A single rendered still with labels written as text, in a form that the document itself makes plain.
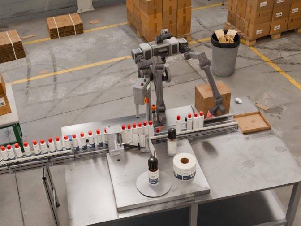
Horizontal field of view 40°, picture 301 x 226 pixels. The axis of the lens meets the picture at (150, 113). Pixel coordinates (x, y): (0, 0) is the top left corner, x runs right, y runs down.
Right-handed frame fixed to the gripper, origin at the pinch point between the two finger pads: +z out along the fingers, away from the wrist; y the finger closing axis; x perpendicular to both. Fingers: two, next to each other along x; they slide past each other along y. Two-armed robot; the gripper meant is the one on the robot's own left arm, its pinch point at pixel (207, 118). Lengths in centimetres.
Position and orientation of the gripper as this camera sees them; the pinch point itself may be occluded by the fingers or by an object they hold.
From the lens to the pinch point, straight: 407.7
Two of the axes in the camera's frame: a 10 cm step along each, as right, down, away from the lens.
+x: 7.8, 3.8, 5.0
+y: 2.2, 5.8, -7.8
